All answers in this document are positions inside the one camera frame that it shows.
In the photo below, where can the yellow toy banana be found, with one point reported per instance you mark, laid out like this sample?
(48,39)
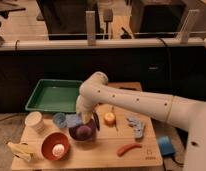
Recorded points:
(22,150)

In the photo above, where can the small blue cup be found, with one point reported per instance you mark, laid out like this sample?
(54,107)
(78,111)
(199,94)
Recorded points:
(59,119)

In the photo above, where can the blue tape roll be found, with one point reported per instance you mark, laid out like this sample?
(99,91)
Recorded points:
(165,145)

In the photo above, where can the white table rail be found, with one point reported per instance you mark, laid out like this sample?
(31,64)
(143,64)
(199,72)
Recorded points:
(99,44)

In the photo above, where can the yellow round toy fruit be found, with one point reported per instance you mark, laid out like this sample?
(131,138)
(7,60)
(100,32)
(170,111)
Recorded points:
(109,118)

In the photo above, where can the red bowl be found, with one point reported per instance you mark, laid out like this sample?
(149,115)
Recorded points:
(55,146)

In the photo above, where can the white paper cup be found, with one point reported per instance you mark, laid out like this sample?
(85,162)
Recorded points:
(35,121)

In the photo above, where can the purple bowl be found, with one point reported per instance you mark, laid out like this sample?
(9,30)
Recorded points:
(83,132)

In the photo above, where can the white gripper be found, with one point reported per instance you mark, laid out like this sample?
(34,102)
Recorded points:
(85,107)

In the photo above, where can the red toy sausage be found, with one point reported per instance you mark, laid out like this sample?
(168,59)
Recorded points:
(124,149)

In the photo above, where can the green plastic tray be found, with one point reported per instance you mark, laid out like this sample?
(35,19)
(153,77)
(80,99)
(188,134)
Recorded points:
(52,96)

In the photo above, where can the wooden cutting board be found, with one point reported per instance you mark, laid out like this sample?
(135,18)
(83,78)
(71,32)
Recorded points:
(98,154)

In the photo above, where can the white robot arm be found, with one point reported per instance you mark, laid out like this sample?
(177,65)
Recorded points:
(186,114)

